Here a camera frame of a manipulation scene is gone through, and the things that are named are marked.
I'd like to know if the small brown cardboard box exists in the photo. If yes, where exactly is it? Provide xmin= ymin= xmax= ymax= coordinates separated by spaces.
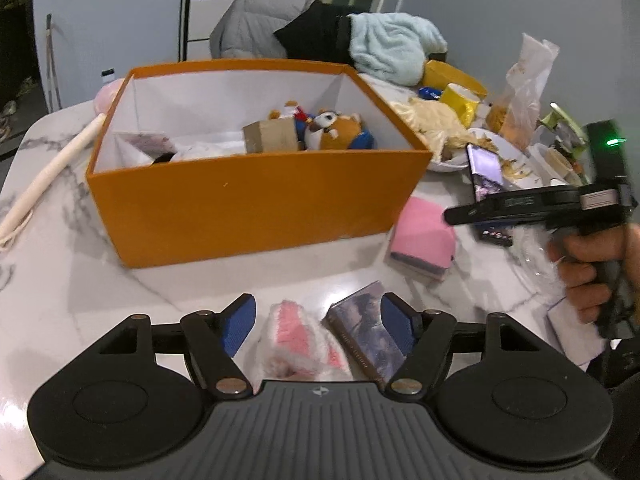
xmin=242 ymin=118 xmax=307 ymax=155

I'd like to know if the cream long stick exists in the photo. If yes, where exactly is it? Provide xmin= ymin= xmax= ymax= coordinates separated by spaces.
xmin=0 ymin=114 xmax=108 ymax=252

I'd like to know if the white cabinet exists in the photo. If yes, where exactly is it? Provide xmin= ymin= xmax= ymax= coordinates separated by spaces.
xmin=178 ymin=0 xmax=301 ymax=61

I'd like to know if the dark small book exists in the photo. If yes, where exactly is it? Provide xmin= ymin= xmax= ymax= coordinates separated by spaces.
xmin=321 ymin=281 xmax=418 ymax=386

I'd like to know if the clear lidded container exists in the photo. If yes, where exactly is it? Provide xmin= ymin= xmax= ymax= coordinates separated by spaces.
xmin=530 ymin=142 xmax=584 ymax=186

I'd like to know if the black jacket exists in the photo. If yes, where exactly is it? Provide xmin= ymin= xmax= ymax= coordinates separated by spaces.
xmin=273 ymin=0 xmax=361 ymax=68

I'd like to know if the person's right hand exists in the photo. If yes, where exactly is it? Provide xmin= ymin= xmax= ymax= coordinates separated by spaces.
xmin=546 ymin=224 xmax=640 ymax=328

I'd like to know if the white bowl with buns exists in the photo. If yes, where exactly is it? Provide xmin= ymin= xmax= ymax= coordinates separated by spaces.
xmin=390 ymin=100 xmax=481 ymax=174

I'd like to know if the purple packet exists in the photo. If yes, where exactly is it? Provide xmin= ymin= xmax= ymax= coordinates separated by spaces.
xmin=547 ymin=300 xmax=608 ymax=367

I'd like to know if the flatbread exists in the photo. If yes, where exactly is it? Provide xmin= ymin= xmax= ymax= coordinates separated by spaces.
xmin=392 ymin=97 xmax=476 ymax=147

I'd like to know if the orange cardboard box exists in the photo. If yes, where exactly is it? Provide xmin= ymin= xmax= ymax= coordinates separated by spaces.
xmin=85 ymin=59 xmax=433 ymax=269

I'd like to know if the metal mop handle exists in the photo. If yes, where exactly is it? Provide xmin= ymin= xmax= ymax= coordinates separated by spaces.
xmin=44 ymin=12 xmax=63 ymax=111

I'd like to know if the green white packet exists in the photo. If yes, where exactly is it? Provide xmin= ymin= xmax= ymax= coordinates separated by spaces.
xmin=540 ymin=103 xmax=586 ymax=149

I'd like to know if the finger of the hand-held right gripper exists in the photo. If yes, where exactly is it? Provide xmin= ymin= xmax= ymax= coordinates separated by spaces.
xmin=444 ymin=204 xmax=526 ymax=227

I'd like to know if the white plate with fries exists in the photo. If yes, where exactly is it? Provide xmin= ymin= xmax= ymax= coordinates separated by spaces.
xmin=467 ymin=127 xmax=532 ymax=191

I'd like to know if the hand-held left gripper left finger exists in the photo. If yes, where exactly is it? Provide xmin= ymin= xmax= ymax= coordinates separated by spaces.
xmin=97 ymin=294 xmax=257 ymax=401

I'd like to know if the pink round object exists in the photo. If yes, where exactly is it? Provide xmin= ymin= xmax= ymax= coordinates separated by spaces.
xmin=95 ymin=80 xmax=123 ymax=113

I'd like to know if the clear plastic snack bag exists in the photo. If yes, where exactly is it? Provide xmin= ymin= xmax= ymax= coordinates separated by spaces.
xmin=487 ymin=33 xmax=560 ymax=149

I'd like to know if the light blue fleece garment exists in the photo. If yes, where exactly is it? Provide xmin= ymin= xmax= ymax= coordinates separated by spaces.
xmin=348 ymin=12 xmax=448 ymax=86

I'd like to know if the yellow packet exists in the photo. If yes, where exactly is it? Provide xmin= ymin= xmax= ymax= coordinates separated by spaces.
xmin=440 ymin=83 xmax=482 ymax=128

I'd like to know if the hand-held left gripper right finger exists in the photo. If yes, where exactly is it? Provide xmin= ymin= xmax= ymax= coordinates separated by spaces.
xmin=380 ymin=292 xmax=541 ymax=401

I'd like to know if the brown bear plush sailor outfit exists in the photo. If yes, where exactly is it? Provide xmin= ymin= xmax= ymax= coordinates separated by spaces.
xmin=270 ymin=101 xmax=376 ymax=152

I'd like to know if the pink white crochet rabbit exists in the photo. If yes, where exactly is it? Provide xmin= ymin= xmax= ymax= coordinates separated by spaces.
xmin=252 ymin=300 xmax=353 ymax=393

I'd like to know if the black smartphone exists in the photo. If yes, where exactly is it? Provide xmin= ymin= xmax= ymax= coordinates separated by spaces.
xmin=466 ymin=142 xmax=516 ymax=247

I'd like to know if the pink wallet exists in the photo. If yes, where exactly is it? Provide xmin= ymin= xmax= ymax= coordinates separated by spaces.
xmin=389 ymin=196 xmax=457 ymax=282

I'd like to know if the grey padded jacket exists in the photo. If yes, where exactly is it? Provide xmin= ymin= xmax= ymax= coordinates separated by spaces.
xmin=210 ymin=0 xmax=321 ymax=60

